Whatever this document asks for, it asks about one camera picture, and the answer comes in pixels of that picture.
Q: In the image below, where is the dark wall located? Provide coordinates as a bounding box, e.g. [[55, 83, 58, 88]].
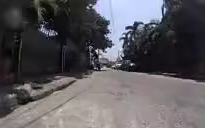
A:
[[18, 31, 91, 76]]

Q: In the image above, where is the pole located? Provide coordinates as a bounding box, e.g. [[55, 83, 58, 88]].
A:
[[60, 44, 66, 74]]

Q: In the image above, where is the row of trees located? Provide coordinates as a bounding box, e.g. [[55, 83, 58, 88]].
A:
[[119, 0, 205, 79], [0, 0, 114, 83]]

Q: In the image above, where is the parked vehicle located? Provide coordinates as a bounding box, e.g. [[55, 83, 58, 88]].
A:
[[120, 59, 138, 73]]

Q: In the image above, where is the raised concrete kerb verge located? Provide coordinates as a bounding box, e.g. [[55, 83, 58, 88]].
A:
[[3, 71, 91, 104]]

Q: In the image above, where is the grey asphalt road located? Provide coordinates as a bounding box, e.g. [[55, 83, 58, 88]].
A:
[[0, 68, 205, 128]]

